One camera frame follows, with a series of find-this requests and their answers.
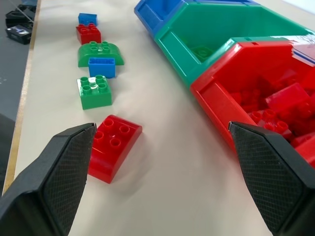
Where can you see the red square toy brick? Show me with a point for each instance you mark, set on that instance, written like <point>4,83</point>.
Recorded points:
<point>88,35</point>

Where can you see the white box with blue stripes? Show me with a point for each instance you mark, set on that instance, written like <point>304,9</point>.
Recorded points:
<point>304,52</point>

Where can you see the black box with label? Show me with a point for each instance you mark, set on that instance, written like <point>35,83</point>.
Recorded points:
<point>18,33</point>

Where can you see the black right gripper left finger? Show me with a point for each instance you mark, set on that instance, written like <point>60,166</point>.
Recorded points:
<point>46,186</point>

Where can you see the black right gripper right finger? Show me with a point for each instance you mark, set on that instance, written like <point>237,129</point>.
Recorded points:
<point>275,177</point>

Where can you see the green square toy brick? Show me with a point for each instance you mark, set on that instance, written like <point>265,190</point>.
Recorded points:
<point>97,98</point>

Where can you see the blue hollow toy brick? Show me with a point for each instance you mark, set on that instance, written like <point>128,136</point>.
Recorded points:
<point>102,70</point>

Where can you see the red large toy brick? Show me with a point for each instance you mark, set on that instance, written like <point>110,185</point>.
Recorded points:
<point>288,97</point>

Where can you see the red curved toy brick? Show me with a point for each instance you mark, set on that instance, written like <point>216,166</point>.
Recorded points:
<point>115,150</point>

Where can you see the green long curved toy brick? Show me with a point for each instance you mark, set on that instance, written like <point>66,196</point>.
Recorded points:
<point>98,50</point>

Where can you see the red plastic sorting bin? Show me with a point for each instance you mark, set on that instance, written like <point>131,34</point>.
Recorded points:
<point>248,66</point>

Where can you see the red studded toy brick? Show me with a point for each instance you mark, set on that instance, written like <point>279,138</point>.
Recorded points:
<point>270,119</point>

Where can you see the green plastic sorting bin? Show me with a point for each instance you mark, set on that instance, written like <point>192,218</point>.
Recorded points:
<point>221,27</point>

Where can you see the blue small toy brick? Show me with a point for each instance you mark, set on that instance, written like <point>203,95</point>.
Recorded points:
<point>87,18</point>

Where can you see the blue plastic sorting bin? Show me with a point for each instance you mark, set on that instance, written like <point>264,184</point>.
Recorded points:
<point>152,14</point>

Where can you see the black angular device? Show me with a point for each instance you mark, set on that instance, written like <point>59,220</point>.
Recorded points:
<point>21,14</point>

